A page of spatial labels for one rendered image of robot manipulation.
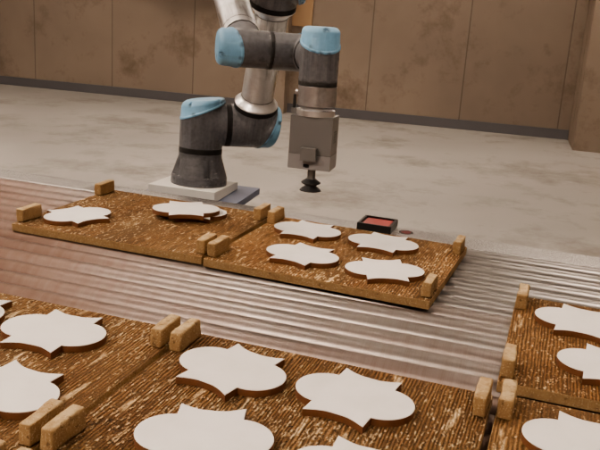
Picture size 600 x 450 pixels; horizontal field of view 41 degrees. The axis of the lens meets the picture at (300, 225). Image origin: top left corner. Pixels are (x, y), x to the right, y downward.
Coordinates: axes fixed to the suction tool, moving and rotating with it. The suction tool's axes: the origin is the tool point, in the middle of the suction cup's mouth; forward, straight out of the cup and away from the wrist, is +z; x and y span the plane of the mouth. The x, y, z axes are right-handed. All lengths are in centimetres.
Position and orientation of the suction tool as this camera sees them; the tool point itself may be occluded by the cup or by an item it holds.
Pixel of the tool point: (310, 190)
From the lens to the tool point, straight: 159.0
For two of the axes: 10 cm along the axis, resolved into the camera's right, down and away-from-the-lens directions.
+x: 2.4, -2.4, 9.4
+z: -0.6, 9.6, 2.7
